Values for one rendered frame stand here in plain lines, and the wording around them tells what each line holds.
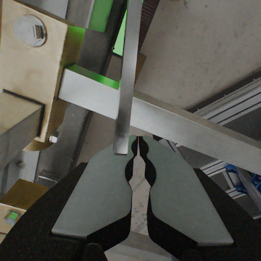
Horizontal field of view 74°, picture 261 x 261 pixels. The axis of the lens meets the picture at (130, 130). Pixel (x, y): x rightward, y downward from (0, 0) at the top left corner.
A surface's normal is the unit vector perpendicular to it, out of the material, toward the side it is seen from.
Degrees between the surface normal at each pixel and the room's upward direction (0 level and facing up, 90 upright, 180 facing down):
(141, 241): 90
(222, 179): 0
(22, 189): 90
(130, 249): 0
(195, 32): 0
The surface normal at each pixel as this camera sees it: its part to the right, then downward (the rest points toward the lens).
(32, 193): 0.38, -0.81
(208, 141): -0.04, 0.46
